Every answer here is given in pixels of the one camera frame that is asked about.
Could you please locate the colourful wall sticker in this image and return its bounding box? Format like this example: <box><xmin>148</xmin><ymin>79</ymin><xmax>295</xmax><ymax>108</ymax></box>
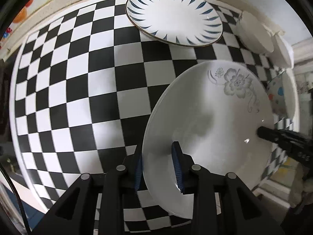
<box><xmin>1</xmin><ymin>0</ymin><xmax>34</xmax><ymax>44</ymax></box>

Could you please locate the bowl with coloured dots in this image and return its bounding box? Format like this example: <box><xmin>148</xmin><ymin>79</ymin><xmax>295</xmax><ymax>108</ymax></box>
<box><xmin>266</xmin><ymin>72</ymin><xmax>296</xmax><ymax>119</ymax></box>

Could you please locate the white plate blue leaf rim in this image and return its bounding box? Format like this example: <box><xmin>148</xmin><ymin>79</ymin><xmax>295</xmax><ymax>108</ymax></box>
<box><xmin>126</xmin><ymin>0</ymin><xmax>223</xmax><ymax>47</ymax></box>

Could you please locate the black cable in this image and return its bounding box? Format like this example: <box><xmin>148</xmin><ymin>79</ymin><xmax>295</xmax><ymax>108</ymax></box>
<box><xmin>0</xmin><ymin>161</ymin><xmax>32</xmax><ymax>235</ymax></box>

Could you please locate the black white checkered mat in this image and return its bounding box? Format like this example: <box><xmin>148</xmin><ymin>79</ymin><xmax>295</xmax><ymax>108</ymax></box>
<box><xmin>9</xmin><ymin>0</ymin><xmax>294</xmax><ymax>233</ymax></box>

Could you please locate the white bowl black rim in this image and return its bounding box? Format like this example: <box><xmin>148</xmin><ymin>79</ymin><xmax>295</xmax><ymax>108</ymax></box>
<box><xmin>236</xmin><ymin>11</ymin><xmax>274</xmax><ymax>55</ymax></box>

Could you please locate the white plate grey flower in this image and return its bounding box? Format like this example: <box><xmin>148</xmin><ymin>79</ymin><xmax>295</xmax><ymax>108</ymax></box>
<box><xmin>142</xmin><ymin>61</ymin><xmax>274</xmax><ymax>219</ymax></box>

